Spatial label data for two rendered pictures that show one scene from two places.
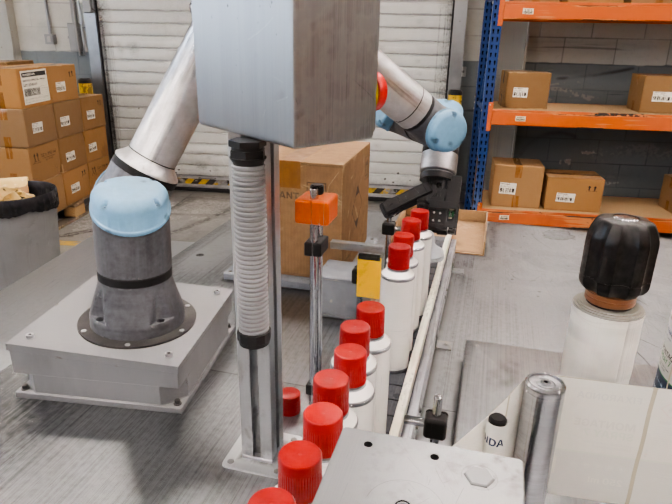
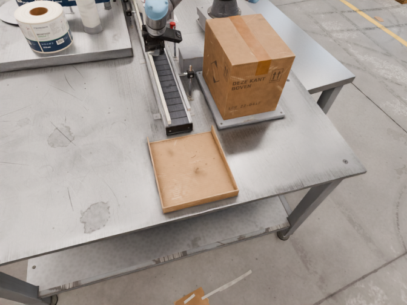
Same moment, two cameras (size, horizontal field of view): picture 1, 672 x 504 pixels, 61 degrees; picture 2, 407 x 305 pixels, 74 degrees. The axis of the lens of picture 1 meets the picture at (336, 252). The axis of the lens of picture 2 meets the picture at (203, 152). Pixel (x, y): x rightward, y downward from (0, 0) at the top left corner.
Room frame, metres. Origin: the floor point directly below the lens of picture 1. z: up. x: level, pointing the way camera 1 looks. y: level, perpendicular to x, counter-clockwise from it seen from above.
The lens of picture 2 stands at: (2.08, -0.58, 1.66)
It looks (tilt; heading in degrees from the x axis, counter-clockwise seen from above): 54 degrees down; 145
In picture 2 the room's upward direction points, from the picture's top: 5 degrees clockwise
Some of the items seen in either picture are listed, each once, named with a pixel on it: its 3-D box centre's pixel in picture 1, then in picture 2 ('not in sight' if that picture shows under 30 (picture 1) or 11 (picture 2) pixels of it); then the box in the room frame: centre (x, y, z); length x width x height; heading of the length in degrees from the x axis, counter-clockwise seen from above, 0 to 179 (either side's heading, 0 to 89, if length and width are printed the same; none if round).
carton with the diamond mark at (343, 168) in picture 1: (309, 203); (241, 66); (1.38, 0.07, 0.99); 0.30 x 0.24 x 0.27; 166
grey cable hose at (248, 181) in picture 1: (251, 248); not in sight; (0.53, 0.08, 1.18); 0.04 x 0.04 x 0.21
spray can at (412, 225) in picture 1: (407, 274); not in sight; (0.94, -0.13, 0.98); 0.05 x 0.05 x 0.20
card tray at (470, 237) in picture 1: (440, 227); (190, 164); (1.62, -0.31, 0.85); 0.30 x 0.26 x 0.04; 165
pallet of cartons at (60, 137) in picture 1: (20, 142); not in sight; (4.36, 2.41, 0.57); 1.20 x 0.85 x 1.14; 175
